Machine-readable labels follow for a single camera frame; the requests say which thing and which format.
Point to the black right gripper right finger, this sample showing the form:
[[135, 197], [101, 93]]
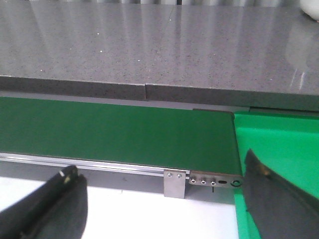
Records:
[[279, 209]]

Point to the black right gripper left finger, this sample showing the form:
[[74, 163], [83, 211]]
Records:
[[56, 210]]

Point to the bright green plastic tray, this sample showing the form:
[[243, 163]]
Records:
[[287, 144]]

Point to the steel roller end plate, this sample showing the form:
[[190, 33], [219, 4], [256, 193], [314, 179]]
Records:
[[210, 179]]

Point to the green conveyor belt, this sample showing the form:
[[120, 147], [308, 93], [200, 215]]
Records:
[[172, 138]]

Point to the dark grey stone countertop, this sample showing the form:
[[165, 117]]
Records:
[[240, 56]]

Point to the white machine base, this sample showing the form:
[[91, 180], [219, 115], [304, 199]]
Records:
[[311, 8]]

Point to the aluminium conveyor side rail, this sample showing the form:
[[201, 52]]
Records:
[[90, 164]]

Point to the steel conveyor support bracket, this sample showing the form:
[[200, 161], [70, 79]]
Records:
[[174, 183]]

